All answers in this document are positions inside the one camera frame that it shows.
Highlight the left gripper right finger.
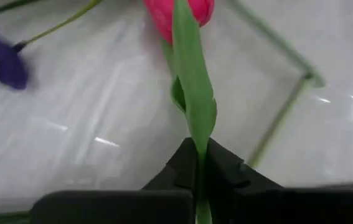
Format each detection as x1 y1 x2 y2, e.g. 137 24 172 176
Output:
206 138 353 224

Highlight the red artificial tulip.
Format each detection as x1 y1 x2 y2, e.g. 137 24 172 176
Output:
225 0 326 88
143 0 218 224

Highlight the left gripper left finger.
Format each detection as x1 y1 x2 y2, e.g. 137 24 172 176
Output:
31 138 199 224

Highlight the purple artificial flower bunch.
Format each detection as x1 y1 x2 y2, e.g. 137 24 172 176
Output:
0 0 104 91

